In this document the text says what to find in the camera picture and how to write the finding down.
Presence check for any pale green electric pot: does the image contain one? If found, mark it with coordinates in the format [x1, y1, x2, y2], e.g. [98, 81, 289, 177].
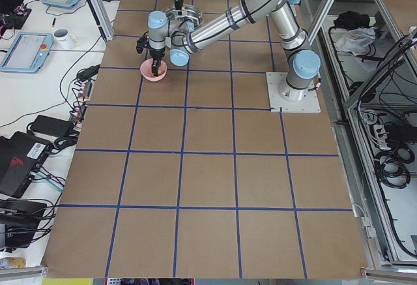
[168, 18, 201, 37]

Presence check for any black power adapter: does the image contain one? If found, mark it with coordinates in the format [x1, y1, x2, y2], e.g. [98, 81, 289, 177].
[27, 115, 74, 137]

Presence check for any pink bowl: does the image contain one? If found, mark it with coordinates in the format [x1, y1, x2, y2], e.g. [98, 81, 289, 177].
[140, 59, 167, 82]

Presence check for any near teach pendant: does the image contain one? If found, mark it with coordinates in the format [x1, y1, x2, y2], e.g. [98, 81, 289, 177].
[1, 32, 53, 74]

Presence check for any aluminium frame post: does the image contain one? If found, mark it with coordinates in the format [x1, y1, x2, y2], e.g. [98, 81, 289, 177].
[87, 0, 114, 42]

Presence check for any glass pot lid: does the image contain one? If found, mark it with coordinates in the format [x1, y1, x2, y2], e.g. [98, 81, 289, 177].
[162, 4, 203, 27]

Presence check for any black laptop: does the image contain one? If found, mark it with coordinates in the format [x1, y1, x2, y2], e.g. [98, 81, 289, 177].
[1, 131, 53, 198]

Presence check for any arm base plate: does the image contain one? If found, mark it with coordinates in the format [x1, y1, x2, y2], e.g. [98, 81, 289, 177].
[266, 72, 321, 113]

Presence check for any white mug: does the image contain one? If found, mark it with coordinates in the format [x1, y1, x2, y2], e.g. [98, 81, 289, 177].
[53, 28, 78, 50]

